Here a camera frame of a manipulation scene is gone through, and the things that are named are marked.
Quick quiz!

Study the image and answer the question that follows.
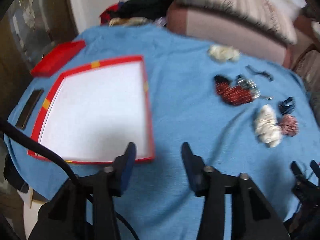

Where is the red box lid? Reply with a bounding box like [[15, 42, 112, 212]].
[[30, 40, 86, 77]]

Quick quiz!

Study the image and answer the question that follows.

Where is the pink folded blanket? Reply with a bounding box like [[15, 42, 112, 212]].
[[167, 2, 292, 68]]

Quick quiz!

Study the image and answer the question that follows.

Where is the cream scrunchie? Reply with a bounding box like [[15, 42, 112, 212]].
[[208, 44, 241, 62]]

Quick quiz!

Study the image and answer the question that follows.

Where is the red open jewelry box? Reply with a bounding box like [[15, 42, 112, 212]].
[[31, 55, 155, 164]]

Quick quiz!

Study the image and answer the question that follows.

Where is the wooden glass door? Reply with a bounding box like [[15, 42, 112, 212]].
[[1, 0, 78, 117]]

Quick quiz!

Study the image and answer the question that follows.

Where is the blue striped headband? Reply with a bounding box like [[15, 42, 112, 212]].
[[278, 97, 296, 115]]

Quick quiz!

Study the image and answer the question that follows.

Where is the dark red patterned scrunchie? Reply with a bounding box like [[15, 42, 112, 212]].
[[214, 75, 254, 106]]

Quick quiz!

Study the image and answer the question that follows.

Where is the white dotted scrunchie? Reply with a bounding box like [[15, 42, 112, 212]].
[[254, 105, 283, 148]]

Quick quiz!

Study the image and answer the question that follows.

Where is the black smartphone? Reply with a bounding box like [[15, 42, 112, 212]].
[[15, 88, 44, 130]]

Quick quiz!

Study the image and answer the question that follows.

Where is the pile of dark clothes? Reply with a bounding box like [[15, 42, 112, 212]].
[[99, 0, 174, 25]]

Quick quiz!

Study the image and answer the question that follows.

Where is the red white checked scrunchie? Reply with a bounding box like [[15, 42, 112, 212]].
[[279, 114, 298, 137]]

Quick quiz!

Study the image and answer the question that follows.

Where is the thin black hair tie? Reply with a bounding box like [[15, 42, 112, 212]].
[[245, 64, 275, 82]]

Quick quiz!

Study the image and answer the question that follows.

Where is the pearl bead bracelet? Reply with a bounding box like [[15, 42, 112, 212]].
[[236, 74, 261, 99]]

